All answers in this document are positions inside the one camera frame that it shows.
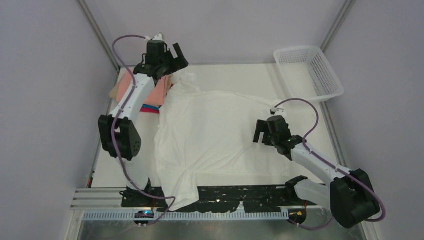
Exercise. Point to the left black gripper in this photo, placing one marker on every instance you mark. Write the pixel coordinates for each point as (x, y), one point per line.
(171, 60)

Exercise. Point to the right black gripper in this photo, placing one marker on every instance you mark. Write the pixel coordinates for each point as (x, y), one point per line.
(266, 133)

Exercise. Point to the white t shirt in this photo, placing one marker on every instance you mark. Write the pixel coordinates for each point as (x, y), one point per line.
(210, 132)

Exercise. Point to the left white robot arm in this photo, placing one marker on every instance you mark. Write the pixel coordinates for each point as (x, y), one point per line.
(118, 134)

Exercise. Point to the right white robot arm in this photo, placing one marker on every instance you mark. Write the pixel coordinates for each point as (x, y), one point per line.
(347, 194)

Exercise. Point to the blue folded t shirt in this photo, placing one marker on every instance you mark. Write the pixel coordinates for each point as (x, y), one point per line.
(151, 107)

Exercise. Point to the white plastic basket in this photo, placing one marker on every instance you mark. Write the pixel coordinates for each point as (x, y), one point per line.
(307, 74)

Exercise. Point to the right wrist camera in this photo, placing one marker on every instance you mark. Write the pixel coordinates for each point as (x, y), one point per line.
(278, 111)

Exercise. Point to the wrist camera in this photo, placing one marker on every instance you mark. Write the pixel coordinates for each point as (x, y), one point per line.
(157, 37)
(278, 111)

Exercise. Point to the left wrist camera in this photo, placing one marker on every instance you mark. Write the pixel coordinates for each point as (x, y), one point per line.
(157, 37)

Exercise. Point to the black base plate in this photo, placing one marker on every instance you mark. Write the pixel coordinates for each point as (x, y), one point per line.
(219, 199)

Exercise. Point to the white slotted cable duct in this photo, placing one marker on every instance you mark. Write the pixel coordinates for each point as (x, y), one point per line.
(150, 215)

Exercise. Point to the grey aluminium frame rail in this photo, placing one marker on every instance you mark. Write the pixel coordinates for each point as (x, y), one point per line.
(93, 16)

